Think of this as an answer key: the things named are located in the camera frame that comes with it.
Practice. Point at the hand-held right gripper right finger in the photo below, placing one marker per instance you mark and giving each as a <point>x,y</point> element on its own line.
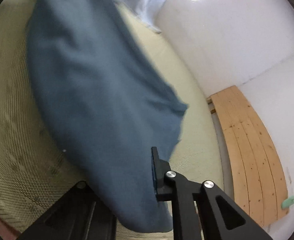
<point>154,172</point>

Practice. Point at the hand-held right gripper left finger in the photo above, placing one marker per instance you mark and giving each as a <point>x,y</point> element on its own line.
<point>72,195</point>

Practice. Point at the blue t-shirt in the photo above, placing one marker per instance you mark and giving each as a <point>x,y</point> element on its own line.
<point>87,92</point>

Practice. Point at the wooden bed headboard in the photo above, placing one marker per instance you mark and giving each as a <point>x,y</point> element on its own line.
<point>249,155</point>

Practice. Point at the light blue blanket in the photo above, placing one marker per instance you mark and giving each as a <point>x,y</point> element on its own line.
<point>147,2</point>

